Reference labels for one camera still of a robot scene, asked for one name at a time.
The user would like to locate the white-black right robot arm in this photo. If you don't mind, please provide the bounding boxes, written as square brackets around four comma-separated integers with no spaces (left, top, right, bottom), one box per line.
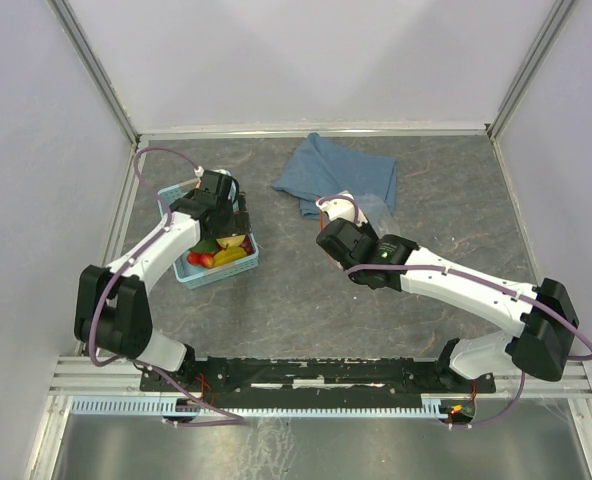
[316,218,579,391]

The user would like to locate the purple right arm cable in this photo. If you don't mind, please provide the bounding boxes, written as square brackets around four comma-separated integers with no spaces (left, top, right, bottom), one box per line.
[318,194,592,429]

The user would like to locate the aluminium frame post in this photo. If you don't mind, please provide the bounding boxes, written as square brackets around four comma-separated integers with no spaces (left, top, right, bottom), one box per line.
[47,0,140,145]
[486,0,577,141]

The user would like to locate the green toy leaves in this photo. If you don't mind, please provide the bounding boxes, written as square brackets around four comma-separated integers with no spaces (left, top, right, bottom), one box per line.
[190,239,221,254]

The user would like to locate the light blue plastic basket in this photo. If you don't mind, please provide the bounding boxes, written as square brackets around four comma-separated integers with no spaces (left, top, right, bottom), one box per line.
[158,170,258,289]

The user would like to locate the purple toy grapes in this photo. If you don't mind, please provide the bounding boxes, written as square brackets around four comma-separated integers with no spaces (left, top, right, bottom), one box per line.
[241,236,254,255]

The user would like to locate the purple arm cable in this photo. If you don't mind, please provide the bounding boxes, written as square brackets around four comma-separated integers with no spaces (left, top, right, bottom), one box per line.
[88,147,250,429]
[318,194,592,429]

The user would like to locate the yellow toy pear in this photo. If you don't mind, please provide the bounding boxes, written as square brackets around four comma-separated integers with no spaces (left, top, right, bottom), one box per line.
[217,234,247,250]

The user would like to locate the yellow toy starfruit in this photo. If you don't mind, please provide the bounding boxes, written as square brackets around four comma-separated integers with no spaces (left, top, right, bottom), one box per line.
[212,246,248,268]

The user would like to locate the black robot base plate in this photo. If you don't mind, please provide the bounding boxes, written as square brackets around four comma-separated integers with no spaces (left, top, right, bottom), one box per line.
[140,355,497,409]

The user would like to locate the aluminium frame post right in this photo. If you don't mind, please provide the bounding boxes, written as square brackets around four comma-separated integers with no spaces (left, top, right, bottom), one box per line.
[486,0,577,141]

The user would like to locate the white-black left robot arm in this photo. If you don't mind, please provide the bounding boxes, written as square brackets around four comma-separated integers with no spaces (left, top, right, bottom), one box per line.
[74,170,251,390]

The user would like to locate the aluminium frame post left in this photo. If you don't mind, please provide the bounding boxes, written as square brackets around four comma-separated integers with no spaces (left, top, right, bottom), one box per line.
[47,0,140,145]

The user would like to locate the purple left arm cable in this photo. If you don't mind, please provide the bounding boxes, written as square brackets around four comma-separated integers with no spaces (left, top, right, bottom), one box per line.
[88,147,250,429]

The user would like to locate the light blue cable duct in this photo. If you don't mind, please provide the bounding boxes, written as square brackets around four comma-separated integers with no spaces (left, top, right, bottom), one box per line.
[70,393,452,419]

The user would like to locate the red toy strawberry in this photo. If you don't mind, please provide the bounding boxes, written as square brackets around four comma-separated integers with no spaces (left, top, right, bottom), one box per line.
[199,253,214,269]
[188,252,203,266]

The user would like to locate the clear zip bag orange zipper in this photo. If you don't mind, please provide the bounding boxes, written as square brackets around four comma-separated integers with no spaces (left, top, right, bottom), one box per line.
[318,192,402,236]

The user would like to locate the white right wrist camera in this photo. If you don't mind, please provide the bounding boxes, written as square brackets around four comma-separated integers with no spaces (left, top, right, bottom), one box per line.
[315,191,368,226]

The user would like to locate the blue folded cloth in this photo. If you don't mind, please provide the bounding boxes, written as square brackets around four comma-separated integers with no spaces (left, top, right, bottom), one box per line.
[272,133,397,219]

